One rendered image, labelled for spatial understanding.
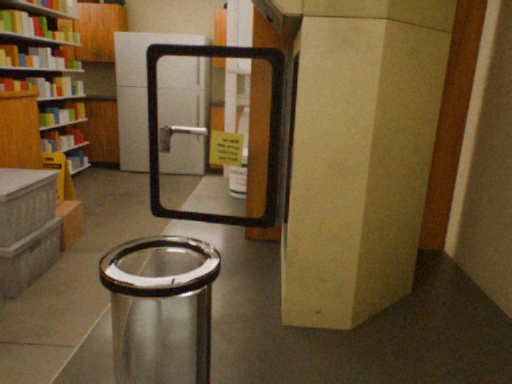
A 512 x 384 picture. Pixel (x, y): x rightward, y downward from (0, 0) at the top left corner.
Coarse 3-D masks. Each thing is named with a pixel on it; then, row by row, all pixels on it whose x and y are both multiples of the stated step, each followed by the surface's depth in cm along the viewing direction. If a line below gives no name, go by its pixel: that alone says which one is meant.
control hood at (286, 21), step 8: (264, 0) 63; (272, 0) 56; (280, 0) 56; (288, 0) 55; (296, 0) 55; (272, 8) 62; (280, 8) 56; (288, 8) 56; (296, 8) 56; (264, 16) 84; (280, 16) 61; (288, 16) 57; (296, 16) 56; (280, 24) 69; (288, 24) 65; (296, 24) 65; (280, 32) 80; (288, 32) 76
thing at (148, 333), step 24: (144, 240) 42; (168, 240) 42; (192, 240) 42; (120, 264) 39; (144, 264) 42; (168, 264) 43; (192, 264) 42; (216, 264) 37; (120, 312) 36; (144, 312) 35; (168, 312) 35; (192, 312) 36; (120, 336) 37; (144, 336) 35; (168, 336) 36; (192, 336) 37; (120, 360) 37; (144, 360) 36; (168, 360) 36; (192, 360) 38
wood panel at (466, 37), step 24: (480, 0) 88; (264, 24) 91; (456, 24) 89; (480, 24) 89; (288, 48) 92; (456, 48) 90; (456, 72) 92; (456, 96) 93; (456, 120) 94; (456, 144) 96; (432, 168) 97; (456, 168) 97; (432, 192) 99; (432, 216) 100; (432, 240) 102
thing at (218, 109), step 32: (160, 64) 92; (192, 64) 91; (224, 64) 89; (256, 64) 88; (160, 96) 94; (192, 96) 92; (224, 96) 91; (256, 96) 90; (192, 128) 94; (224, 128) 93; (256, 128) 91; (160, 160) 97; (192, 160) 96; (224, 160) 95; (256, 160) 93; (160, 192) 99; (192, 192) 98; (224, 192) 97; (256, 192) 95
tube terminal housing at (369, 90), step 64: (320, 0) 55; (384, 0) 55; (448, 0) 65; (320, 64) 57; (384, 64) 58; (320, 128) 60; (384, 128) 61; (320, 192) 62; (384, 192) 65; (320, 256) 65; (384, 256) 70; (320, 320) 68
